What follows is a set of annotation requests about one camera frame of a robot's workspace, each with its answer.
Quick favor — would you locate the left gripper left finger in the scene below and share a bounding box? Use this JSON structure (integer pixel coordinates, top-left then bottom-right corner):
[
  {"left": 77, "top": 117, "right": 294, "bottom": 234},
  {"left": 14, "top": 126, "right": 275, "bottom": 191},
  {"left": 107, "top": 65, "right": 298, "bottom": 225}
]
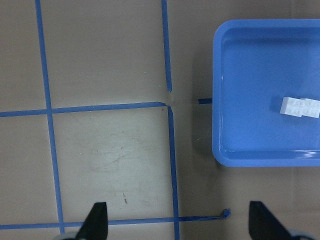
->
[{"left": 74, "top": 202, "right": 108, "bottom": 240}]

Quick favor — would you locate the blue plastic tray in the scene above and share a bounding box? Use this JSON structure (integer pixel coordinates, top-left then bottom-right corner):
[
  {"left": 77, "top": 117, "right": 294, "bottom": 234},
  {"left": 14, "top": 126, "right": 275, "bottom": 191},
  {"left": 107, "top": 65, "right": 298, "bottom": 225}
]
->
[{"left": 212, "top": 19, "right": 320, "bottom": 167}]

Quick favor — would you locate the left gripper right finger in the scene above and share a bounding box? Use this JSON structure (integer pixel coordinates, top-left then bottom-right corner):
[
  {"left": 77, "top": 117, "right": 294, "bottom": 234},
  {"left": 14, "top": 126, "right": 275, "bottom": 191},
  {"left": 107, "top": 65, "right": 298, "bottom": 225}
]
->
[{"left": 249, "top": 201, "right": 293, "bottom": 240}]

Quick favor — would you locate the white block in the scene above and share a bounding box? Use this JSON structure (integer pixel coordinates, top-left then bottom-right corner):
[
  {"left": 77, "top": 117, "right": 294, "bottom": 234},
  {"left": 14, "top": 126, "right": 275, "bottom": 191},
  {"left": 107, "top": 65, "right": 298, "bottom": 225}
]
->
[{"left": 280, "top": 97, "right": 306, "bottom": 117}]

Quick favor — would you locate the brown paper mat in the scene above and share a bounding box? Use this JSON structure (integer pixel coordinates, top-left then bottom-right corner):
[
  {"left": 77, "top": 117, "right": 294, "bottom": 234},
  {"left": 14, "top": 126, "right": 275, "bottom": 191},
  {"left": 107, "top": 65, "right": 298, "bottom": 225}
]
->
[{"left": 0, "top": 0, "right": 320, "bottom": 240}]

